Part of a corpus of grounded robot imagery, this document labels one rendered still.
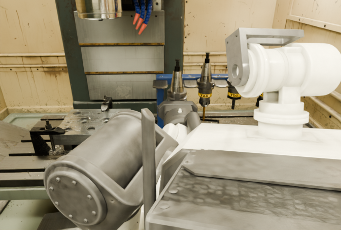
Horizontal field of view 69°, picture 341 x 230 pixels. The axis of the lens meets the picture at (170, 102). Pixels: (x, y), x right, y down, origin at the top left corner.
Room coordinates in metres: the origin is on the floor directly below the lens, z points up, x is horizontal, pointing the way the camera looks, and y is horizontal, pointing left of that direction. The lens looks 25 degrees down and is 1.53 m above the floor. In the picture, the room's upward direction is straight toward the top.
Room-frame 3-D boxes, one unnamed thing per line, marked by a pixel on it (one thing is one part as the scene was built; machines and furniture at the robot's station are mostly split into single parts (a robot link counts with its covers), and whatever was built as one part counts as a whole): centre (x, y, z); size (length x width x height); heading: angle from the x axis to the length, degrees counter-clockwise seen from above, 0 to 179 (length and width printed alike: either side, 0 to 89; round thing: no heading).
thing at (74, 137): (0.97, 0.34, 0.97); 0.29 x 0.23 x 0.05; 92
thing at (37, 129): (0.86, 0.50, 0.97); 0.13 x 0.03 x 0.15; 92
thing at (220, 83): (0.84, -0.18, 1.21); 0.07 x 0.05 x 0.01; 2
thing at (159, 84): (0.83, 0.04, 1.21); 0.07 x 0.05 x 0.01; 2
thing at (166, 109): (0.63, -0.02, 1.19); 0.13 x 0.12 x 0.10; 92
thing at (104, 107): (1.12, 0.32, 0.97); 0.13 x 0.03 x 0.15; 2
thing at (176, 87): (0.73, -0.02, 1.26); 0.04 x 0.04 x 0.07
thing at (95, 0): (0.96, 0.26, 1.49); 0.16 x 0.16 x 0.12
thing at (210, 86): (0.84, -0.13, 1.21); 0.06 x 0.06 x 0.03
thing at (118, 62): (1.40, 0.27, 1.16); 0.48 x 0.05 x 0.51; 92
